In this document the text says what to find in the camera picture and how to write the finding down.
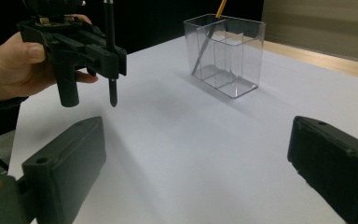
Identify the black pen with silver band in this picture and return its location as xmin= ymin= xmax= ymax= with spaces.
xmin=103 ymin=0 xmax=118 ymax=108

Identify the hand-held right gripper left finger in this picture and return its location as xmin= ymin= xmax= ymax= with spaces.
xmin=21 ymin=115 xmax=107 ymax=224

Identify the black pencil with orange end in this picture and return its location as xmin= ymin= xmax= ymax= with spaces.
xmin=191 ymin=0 xmax=228 ymax=77

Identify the white table cover sheet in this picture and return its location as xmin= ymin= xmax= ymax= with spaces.
xmin=7 ymin=35 xmax=358 ymax=224

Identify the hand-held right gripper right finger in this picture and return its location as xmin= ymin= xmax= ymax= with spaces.
xmin=286 ymin=115 xmax=358 ymax=224

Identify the clear plastic divided container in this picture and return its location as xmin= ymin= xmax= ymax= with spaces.
xmin=183 ymin=13 xmax=267 ymax=99

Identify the black curtain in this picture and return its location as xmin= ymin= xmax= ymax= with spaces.
xmin=0 ymin=0 xmax=265 ymax=59

